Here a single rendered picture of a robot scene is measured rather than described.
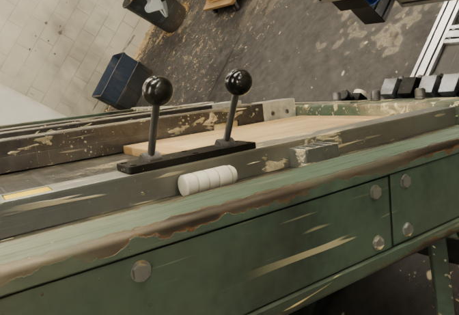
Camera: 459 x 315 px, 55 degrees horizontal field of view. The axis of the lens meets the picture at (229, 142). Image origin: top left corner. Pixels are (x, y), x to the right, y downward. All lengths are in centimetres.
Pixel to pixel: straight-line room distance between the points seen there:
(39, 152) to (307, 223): 75
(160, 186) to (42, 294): 31
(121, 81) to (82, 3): 146
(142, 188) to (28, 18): 579
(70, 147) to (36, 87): 524
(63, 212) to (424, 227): 41
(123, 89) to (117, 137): 434
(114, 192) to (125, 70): 492
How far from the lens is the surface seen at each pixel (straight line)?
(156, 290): 33
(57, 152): 105
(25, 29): 629
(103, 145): 108
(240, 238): 35
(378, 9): 162
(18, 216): 54
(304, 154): 67
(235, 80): 59
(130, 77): 546
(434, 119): 99
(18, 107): 487
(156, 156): 59
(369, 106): 119
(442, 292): 82
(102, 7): 651
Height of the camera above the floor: 171
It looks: 31 degrees down
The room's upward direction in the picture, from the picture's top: 59 degrees counter-clockwise
